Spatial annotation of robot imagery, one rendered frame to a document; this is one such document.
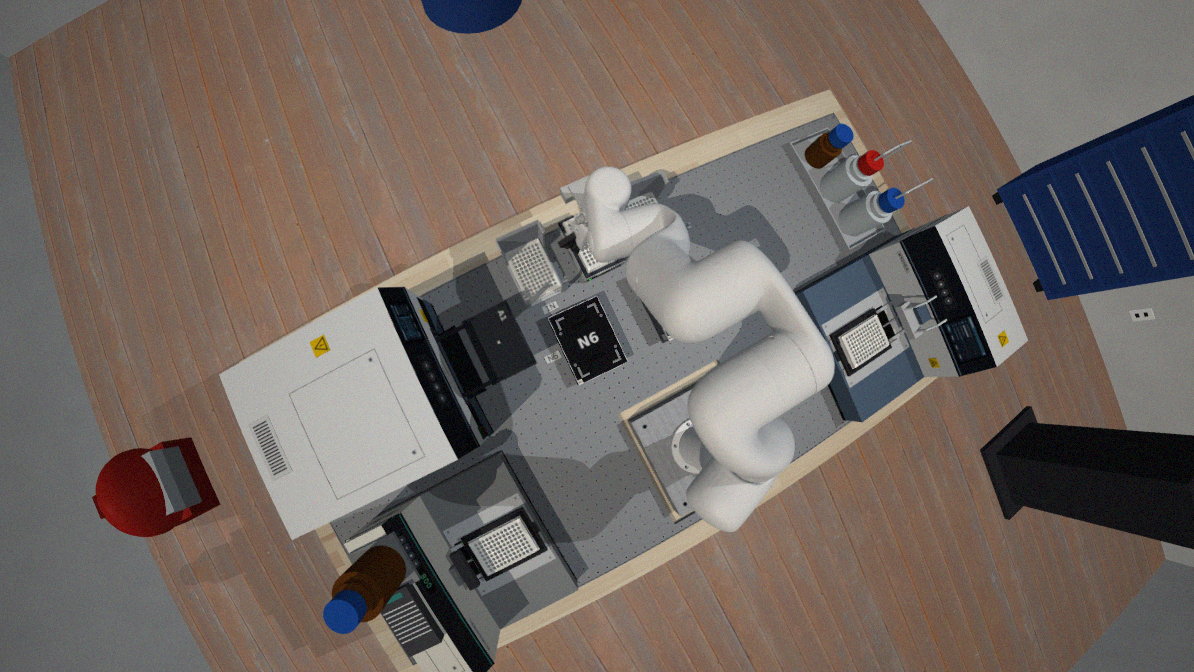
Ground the brown bottle body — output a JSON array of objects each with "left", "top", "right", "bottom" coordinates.
[{"left": 805, "top": 132, "right": 842, "bottom": 169}]

